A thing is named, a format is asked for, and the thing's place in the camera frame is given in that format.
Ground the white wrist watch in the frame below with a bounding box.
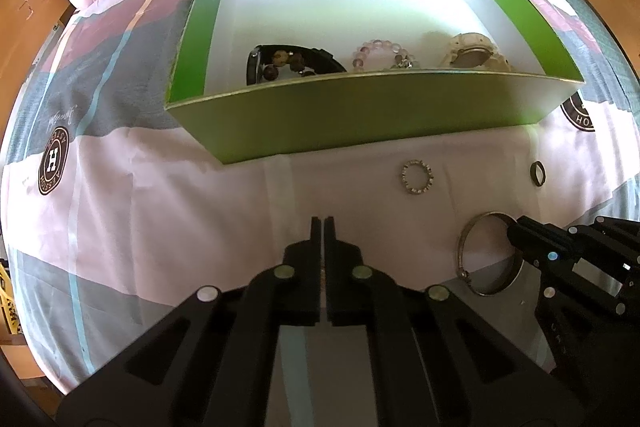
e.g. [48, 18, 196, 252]
[440, 32, 512, 72]

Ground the black wrist watch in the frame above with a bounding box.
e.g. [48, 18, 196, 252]
[245, 44, 346, 86]

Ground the green cardboard box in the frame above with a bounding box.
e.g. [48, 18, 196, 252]
[165, 0, 585, 164]

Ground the dark finger ring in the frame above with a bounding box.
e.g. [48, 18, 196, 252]
[529, 159, 548, 188]

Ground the pink crystal bead bracelet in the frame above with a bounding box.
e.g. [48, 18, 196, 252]
[350, 38, 419, 73]

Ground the plaid bed sheet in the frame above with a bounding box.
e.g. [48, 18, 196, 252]
[1, 0, 639, 426]

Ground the silver bangle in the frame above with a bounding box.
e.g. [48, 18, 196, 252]
[456, 211, 524, 298]

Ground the brown wooden bead bracelet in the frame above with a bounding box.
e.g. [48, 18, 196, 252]
[261, 48, 317, 82]

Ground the wooden headboard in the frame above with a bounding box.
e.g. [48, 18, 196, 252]
[0, 0, 70, 128]

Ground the small silver bead ring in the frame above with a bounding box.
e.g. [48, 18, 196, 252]
[399, 159, 435, 195]

